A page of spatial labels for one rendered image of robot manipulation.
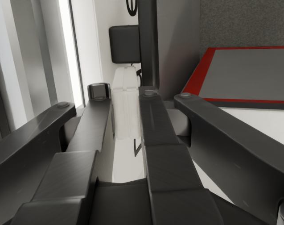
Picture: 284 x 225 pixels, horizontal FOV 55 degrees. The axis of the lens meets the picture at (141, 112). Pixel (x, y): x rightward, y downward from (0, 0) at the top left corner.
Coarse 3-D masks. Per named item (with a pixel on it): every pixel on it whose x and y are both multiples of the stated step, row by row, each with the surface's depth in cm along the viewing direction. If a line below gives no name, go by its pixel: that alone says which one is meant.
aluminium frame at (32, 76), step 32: (0, 0) 13; (32, 0) 15; (0, 32) 14; (32, 32) 15; (0, 64) 14; (32, 64) 15; (64, 64) 18; (0, 96) 15; (32, 96) 15; (64, 96) 18; (0, 128) 15
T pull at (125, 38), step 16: (144, 0) 18; (144, 16) 19; (112, 32) 20; (128, 32) 20; (144, 32) 19; (112, 48) 20; (128, 48) 20; (144, 48) 20; (144, 64) 20; (144, 80) 21
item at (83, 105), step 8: (56, 0) 17; (72, 16) 19; (72, 24) 19; (72, 32) 19; (64, 40) 18; (64, 48) 18; (80, 72) 20; (80, 80) 20; (72, 88) 19; (80, 88) 20; (72, 96) 19
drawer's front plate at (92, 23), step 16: (80, 0) 18; (96, 0) 18; (112, 0) 21; (128, 0) 24; (80, 16) 19; (96, 16) 18; (112, 16) 21; (128, 16) 24; (80, 32) 19; (96, 32) 19; (80, 48) 19; (96, 48) 19; (80, 64) 20; (96, 64) 19; (112, 64) 21; (128, 64) 25; (96, 80) 20; (112, 80) 21; (128, 144) 26; (128, 160) 26; (112, 176) 23; (128, 176) 26
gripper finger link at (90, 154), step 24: (96, 96) 14; (96, 120) 11; (72, 144) 9; (96, 144) 9; (48, 168) 7; (72, 168) 7; (96, 168) 7; (48, 192) 6; (72, 192) 6; (24, 216) 5; (48, 216) 5; (72, 216) 5
